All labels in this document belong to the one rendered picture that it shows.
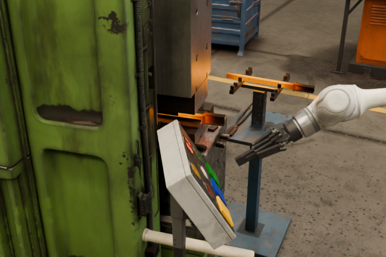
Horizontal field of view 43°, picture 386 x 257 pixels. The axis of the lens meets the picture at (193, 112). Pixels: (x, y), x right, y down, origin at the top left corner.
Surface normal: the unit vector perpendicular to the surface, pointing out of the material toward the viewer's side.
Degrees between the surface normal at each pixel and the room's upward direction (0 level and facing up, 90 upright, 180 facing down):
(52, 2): 89
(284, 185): 0
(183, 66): 90
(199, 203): 90
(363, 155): 0
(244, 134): 0
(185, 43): 90
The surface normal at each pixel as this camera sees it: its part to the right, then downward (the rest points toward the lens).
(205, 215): 0.14, 0.43
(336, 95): -0.32, 0.00
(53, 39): -0.29, 0.40
